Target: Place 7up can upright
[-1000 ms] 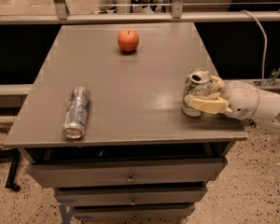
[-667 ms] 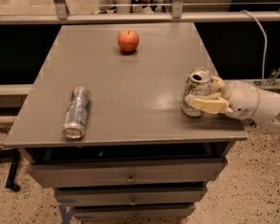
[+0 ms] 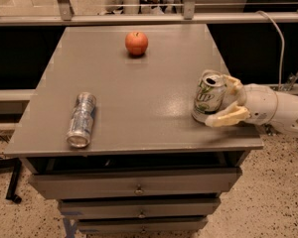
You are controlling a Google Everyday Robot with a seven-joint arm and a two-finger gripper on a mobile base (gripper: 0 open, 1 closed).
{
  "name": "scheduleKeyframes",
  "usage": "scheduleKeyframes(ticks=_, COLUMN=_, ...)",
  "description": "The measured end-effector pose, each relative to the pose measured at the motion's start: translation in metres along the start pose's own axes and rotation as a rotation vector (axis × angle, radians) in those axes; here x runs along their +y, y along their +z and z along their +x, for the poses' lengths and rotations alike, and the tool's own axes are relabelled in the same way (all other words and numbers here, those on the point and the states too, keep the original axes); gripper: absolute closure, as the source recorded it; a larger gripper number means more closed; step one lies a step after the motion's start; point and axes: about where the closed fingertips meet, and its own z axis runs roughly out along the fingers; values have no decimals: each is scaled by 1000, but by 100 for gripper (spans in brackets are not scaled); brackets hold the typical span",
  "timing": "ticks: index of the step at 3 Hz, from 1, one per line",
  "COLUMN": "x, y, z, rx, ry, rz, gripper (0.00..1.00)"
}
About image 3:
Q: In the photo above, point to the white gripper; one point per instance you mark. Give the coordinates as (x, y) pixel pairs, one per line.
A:
(260, 104)

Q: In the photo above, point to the green white 7up can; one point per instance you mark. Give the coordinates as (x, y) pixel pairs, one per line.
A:
(209, 94)

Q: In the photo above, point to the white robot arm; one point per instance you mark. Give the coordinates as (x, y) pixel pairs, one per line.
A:
(285, 119)

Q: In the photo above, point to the silver blue soda can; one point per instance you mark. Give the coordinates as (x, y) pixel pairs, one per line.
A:
(80, 129)

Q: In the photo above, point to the grey drawer cabinet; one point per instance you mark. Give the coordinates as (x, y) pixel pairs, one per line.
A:
(143, 119)

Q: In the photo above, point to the middle grey drawer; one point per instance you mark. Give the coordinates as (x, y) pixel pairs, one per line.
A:
(139, 208)

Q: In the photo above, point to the grey drawer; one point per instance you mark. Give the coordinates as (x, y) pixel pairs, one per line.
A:
(141, 225)
(139, 208)
(107, 185)

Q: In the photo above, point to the red orange apple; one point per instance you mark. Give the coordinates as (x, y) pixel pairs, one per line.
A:
(136, 43)

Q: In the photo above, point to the bottom grey drawer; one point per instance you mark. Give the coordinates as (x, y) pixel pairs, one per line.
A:
(141, 225)

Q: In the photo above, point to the top grey drawer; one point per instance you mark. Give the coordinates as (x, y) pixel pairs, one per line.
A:
(107, 185)

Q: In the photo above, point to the black stand leg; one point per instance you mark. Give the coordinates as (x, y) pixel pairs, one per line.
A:
(11, 192)

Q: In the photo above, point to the upper metal rail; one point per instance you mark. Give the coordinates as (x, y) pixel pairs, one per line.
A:
(209, 18)

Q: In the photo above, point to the left metal bracket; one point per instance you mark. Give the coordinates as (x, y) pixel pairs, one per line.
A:
(66, 10)

